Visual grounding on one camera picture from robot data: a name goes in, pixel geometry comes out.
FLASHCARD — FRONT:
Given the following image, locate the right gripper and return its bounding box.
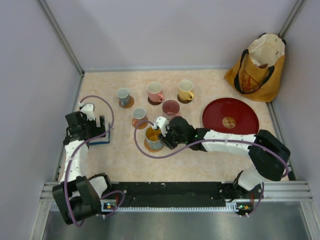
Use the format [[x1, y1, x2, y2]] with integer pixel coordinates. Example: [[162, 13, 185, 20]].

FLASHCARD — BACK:
[[158, 125, 188, 150]]

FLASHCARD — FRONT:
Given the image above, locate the tall pink ghost mug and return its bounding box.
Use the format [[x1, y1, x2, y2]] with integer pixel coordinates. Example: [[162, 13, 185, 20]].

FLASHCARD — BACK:
[[162, 100, 181, 122]]

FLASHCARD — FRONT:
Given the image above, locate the blue mug yellow inside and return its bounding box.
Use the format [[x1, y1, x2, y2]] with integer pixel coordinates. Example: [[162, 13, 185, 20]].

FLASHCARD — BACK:
[[145, 127, 163, 150]]

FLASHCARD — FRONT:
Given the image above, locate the dark walnut coaster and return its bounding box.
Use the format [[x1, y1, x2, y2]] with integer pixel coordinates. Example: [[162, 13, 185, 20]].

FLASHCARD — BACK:
[[177, 95, 192, 104], [147, 97, 163, 106]]

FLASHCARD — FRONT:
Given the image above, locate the woven rattan coaster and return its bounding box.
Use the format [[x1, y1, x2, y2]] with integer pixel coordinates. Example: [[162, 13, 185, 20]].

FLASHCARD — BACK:
[[144, 139, 163, 153]]

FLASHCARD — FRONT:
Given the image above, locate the light wood coaster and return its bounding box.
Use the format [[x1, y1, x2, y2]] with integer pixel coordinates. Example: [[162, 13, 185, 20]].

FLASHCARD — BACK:
[[131, 118, 148, 130], [118, 96, 135, 109]]

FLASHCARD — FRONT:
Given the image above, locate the grey blue mug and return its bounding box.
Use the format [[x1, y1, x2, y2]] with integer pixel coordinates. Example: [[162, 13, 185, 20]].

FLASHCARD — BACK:
[[116, 87, 130, 107]]

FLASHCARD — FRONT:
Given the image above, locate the small pink mug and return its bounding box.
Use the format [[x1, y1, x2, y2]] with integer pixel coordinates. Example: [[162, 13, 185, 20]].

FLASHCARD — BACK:
[[131, 107, 148, 128]]

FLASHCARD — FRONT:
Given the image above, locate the pink mug white inside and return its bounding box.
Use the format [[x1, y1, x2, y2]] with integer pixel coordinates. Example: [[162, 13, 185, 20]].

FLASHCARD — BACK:
[[147, 81, 165, 103]]

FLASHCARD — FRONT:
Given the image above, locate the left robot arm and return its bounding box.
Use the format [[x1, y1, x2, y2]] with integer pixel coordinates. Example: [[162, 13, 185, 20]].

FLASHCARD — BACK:
[[52, 107, 114, 225]]

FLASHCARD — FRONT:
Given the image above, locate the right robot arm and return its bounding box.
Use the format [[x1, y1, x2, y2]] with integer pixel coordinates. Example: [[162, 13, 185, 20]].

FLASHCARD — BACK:
[[153, 116, 291, 199]]

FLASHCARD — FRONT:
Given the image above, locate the blue white razor box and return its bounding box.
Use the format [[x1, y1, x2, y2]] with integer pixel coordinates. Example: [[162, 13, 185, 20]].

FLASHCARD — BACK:
[[88, 123, 111, 146]]

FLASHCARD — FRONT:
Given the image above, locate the red round tray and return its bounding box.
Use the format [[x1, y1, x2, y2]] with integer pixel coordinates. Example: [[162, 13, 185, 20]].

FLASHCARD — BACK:
[[202, 97, 260, 135]]

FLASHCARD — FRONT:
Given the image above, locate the yellow tote bag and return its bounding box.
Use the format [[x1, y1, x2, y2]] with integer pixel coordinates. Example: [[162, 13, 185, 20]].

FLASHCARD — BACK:
[[224, 33, 286, 103]]

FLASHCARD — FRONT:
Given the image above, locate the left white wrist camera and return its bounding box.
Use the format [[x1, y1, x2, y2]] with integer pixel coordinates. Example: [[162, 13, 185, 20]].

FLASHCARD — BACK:
[[78, 102, 96, 121]]

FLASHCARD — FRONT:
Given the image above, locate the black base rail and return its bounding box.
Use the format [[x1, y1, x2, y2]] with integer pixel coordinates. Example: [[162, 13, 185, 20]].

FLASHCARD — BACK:
[[104, 182, 262, 208]]

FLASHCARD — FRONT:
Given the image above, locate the left aluminium frame post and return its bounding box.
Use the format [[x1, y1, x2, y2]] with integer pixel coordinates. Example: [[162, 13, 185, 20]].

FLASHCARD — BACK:
[[36, 0, 85, 77]]

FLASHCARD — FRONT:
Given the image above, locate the aluminium frame post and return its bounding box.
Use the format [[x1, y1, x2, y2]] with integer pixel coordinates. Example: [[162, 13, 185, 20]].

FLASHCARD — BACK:
[[36, 0, 85, 77], [278, 0, 306, 39]]

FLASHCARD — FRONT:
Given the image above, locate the right aluminium frame post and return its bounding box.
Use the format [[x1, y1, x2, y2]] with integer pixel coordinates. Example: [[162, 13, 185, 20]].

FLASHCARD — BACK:
[[278, 0, 306, 39]]

